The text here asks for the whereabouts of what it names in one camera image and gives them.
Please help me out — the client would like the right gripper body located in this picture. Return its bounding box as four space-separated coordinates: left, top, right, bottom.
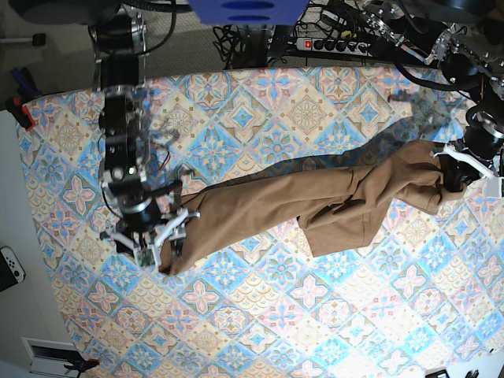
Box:
100 207 200 268

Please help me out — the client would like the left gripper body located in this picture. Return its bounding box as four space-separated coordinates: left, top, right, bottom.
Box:
432 143 502 197

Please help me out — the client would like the brown t-shirt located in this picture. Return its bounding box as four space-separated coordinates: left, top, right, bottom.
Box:
158 140 465 276

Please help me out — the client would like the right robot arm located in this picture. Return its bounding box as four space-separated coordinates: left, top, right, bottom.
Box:
88 9 200 268

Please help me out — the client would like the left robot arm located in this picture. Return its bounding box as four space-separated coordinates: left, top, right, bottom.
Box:
361 1 503 198

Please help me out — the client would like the white game controller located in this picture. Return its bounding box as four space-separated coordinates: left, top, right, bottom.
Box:
1 246 26 290

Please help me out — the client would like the orange black bottom clamp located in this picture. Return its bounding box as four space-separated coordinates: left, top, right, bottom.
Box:
64 358 100 376

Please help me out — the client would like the patterned tile tablecloth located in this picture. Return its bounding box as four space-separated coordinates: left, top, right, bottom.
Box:
18 67 503 377

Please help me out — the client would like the red black table clamp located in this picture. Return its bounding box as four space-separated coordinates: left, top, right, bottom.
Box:
5 97 35 132

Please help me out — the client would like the white power strip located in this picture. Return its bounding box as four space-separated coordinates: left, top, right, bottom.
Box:
295 37 369 57

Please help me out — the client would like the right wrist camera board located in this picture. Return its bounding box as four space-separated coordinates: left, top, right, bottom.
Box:
134 248 156 269

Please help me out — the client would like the white wall vent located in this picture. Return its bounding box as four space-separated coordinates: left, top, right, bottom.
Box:
21 337 80 377

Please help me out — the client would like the blue handled clamp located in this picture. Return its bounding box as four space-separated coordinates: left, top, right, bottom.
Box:
10 67 43 102

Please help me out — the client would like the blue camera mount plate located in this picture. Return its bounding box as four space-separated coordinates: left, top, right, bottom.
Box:
188 0 309 25

